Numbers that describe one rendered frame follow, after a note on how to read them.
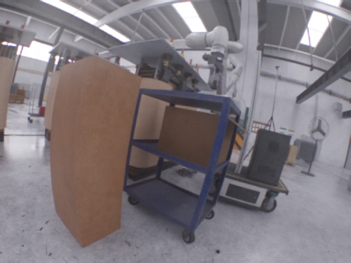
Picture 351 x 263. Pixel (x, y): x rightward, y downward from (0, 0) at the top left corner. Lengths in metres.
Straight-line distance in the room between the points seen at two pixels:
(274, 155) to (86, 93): 1.54
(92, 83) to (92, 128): 0.18
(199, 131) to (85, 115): 0.59
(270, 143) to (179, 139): 0.96
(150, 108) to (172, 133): 0.55
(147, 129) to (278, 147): 1.28
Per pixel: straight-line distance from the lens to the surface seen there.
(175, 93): 0.87
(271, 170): 1.60
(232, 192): 1.58
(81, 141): 0.61
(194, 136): 0.86
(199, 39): 0.99
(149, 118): 1.42
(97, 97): 0.61
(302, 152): 10.43
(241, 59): 7.41
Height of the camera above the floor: 0.75
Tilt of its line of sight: 5 degrees down
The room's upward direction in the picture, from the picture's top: 12 degrees clockwise
